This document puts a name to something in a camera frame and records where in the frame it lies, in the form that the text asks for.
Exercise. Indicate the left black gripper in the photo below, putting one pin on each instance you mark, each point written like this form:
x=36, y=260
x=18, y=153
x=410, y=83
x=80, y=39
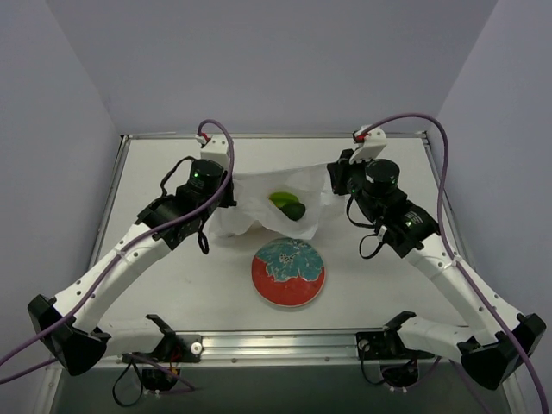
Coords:
x=228, y=195

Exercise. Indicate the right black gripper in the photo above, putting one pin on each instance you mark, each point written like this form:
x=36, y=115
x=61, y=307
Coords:
x=338, y=175

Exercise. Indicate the white translucent plastic bag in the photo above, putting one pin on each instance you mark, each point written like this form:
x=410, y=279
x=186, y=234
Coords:
x=252, y=192

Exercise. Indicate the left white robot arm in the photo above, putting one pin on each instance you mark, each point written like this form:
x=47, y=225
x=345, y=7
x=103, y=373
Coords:
x=67, y=324

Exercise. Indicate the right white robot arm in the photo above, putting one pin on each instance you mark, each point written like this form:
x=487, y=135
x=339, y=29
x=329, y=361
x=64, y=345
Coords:
x=494, y=332

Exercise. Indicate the yellow-green fake fruit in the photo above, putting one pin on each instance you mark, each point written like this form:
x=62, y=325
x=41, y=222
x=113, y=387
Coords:
x=283, y=198

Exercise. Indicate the dark green fake avocado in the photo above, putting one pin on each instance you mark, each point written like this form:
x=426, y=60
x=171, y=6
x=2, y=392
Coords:
x=293, y=211

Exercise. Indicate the red and teal plate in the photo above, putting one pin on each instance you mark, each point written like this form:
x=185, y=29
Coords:
x=288, y=272

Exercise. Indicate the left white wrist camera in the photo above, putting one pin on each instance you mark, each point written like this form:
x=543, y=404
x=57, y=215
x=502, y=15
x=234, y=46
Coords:
x=214, y=148

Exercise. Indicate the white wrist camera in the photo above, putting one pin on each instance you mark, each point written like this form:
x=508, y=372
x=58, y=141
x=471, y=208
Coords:
x=370, y=143
x=214, y=148

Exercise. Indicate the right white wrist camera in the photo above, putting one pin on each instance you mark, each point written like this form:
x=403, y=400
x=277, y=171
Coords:
x=370, y=143

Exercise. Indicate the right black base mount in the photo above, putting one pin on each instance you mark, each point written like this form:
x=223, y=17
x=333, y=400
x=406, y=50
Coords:
x=402, y=372

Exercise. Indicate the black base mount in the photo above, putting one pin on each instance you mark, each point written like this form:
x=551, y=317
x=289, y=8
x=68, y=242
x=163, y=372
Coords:
x=402, y=372
x=154, y=353

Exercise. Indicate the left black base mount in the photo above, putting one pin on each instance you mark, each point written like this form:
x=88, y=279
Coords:
x=154, y=353

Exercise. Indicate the aluminium front rail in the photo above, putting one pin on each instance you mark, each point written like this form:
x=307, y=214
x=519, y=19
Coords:
x=280, y=343

